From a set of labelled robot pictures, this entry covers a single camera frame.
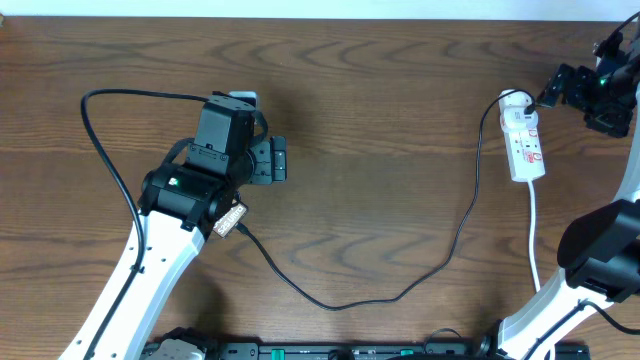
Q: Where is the black charging cable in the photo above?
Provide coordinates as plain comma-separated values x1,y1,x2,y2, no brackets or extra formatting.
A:
234,88,537,312

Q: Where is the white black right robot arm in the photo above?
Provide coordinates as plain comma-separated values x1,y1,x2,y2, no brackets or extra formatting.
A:
471,31,639,359

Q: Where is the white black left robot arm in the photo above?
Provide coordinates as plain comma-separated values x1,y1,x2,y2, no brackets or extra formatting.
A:
62,91,287,359

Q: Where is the white USB charger adapter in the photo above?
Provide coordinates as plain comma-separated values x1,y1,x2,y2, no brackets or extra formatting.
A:
498,89,538,134

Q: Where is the white power strip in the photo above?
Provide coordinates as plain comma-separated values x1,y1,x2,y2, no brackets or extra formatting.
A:
500,108,546,183

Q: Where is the white power strip cord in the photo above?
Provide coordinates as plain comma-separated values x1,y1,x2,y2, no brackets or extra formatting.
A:
526,180,557,360

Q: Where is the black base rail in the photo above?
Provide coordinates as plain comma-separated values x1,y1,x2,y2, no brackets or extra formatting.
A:
139,327,591,360

